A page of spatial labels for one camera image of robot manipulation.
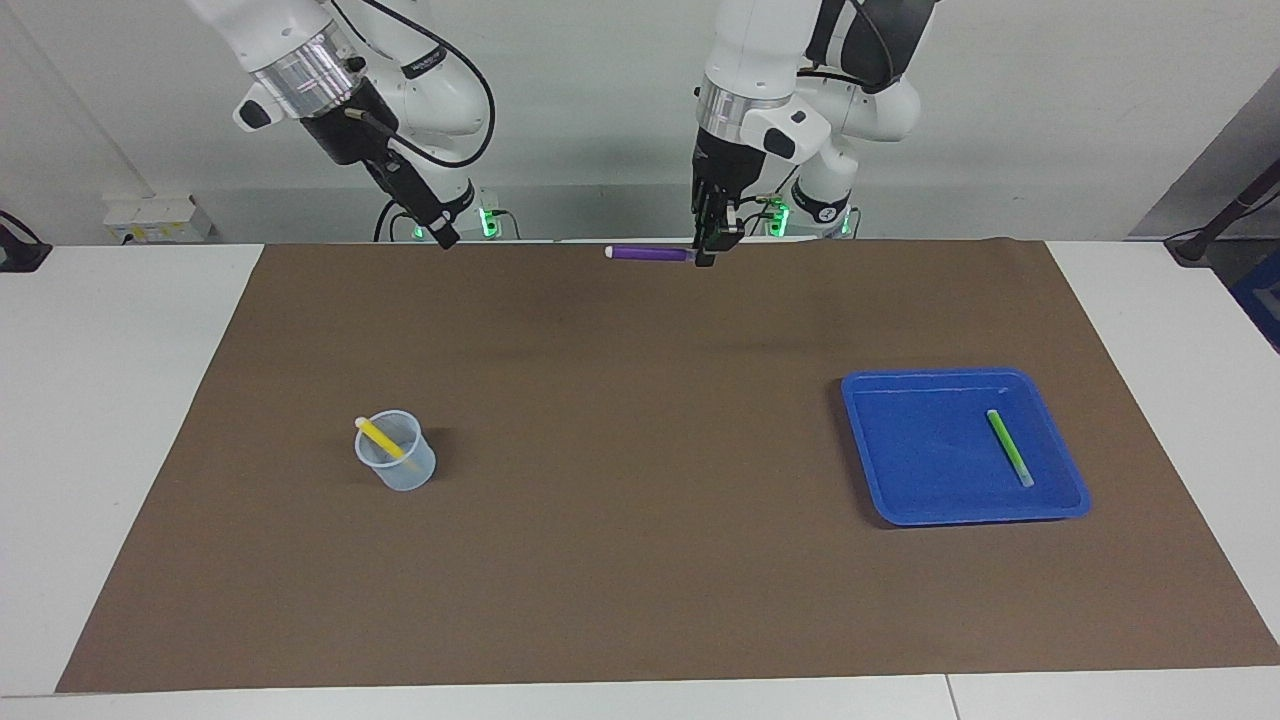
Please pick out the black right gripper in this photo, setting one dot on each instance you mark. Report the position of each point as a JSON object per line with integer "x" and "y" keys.
{"x": 350, "y": 125}

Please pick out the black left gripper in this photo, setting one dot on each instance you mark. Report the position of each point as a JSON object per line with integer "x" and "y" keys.
{"x": 728, "y": 165}

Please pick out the purple marker pen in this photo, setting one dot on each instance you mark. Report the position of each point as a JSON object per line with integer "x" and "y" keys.
{"x": 650, "y": 253}

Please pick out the yellow marker pen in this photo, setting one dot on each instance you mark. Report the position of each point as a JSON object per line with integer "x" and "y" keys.
{"x": 380, "y": 437}

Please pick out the green marker pen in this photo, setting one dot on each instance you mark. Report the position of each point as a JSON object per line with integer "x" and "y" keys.
{"x": 1010, "y": 448}

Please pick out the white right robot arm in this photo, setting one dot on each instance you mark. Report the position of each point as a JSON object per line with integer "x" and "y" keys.
{"x": 270, "y": 30}

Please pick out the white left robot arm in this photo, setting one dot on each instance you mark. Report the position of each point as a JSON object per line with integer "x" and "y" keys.
{"x": 860, "y": 100}

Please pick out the white power strip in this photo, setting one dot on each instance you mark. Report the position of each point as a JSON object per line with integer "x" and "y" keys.
{"x": 150, "y": 220}

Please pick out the translucent plastic cup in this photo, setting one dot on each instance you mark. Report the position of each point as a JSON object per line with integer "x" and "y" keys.
{"x": 410, "y": 475}

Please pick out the blue plastic tray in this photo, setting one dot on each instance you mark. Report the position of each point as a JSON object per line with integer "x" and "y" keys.
{"x": 920, "y": 470}

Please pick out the brown table mat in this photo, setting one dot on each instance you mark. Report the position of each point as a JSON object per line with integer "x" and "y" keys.
{"x": 640, "y": 560}

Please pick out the black stand pole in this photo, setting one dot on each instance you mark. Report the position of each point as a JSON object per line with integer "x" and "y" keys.
{"x": 1225, "y": 215}

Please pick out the blue storage box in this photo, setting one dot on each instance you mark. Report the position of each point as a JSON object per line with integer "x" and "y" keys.
{"x": 1262, "y": 300}

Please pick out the black clamp mount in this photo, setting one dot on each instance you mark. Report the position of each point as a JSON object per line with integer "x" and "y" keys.
{"x": 20, "y": 255}

